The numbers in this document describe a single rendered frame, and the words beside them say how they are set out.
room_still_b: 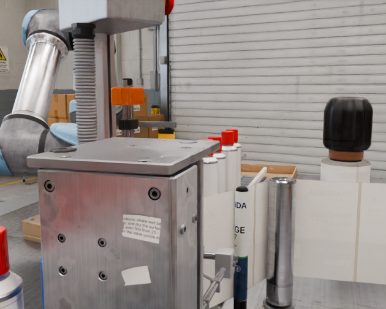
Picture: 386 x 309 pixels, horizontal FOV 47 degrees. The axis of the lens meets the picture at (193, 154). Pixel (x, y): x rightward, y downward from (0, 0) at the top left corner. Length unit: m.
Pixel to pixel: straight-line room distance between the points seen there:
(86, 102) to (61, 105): 4.20
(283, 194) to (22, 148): 0.67
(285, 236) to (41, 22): 0.96
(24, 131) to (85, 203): 0.81
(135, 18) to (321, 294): 0.49
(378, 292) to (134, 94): 0.50
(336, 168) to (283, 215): 0.21
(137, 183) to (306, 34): 4.91
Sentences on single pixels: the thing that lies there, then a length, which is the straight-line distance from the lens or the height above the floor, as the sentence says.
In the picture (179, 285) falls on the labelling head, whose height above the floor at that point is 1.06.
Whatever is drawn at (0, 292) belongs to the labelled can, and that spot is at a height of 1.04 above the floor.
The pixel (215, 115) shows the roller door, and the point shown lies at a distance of 5.52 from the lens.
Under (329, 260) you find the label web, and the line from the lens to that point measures 0.68.
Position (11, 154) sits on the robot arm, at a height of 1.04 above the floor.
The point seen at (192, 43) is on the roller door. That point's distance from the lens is 5.69.
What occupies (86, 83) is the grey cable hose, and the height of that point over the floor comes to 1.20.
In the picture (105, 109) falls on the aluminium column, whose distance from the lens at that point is 0.78.
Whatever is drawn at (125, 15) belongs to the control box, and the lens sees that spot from 0.65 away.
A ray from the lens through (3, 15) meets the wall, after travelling 7.50.
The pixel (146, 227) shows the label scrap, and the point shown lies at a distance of 0.30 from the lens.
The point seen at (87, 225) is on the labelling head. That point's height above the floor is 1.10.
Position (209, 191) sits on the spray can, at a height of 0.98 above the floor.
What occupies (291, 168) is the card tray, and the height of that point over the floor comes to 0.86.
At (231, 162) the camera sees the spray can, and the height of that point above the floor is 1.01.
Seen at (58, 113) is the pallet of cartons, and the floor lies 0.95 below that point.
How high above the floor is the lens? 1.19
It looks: 8 degrees down
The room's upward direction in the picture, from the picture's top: straight up
